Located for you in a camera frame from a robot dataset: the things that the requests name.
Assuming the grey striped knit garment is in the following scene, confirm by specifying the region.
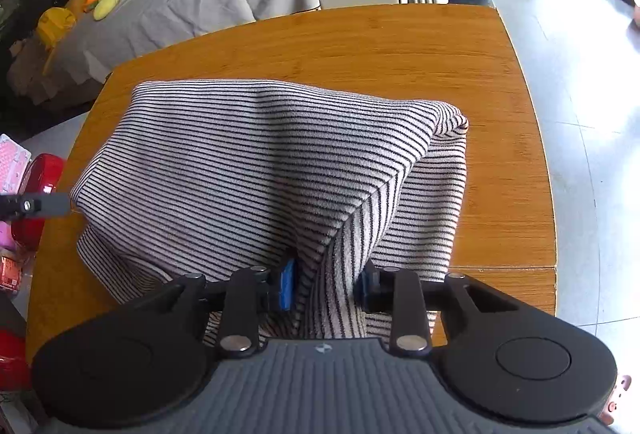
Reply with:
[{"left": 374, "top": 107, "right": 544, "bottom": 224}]
[{"left": 72, "top": 80, "right": 469, "bottom": 339}]

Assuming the red glossy case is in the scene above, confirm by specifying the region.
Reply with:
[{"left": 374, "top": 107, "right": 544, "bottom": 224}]
[{"left": 8, "top": 153, "right": 68, "bottom": 248}]

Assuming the pink storage box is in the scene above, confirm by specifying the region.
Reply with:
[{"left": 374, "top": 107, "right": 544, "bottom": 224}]
[{"left": 0, "top": 134, "right": 32, "bottom": 194}]

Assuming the yellow plush toy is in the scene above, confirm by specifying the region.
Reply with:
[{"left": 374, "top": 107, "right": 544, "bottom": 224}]
[{"left": 36, "top": 7, "right": 76, "bottom": 76}]

